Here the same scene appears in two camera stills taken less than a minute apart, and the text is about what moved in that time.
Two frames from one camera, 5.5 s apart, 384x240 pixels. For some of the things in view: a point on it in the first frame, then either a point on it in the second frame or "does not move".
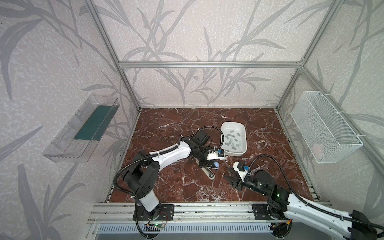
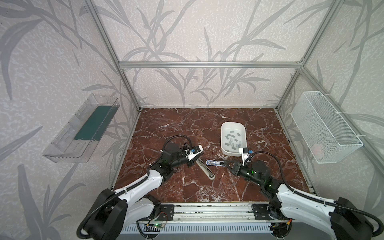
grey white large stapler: x=209 y=173 does not move
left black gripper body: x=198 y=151 -> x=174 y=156
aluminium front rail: x=193 y=213 does not move
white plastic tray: x=235 y=143 does not move
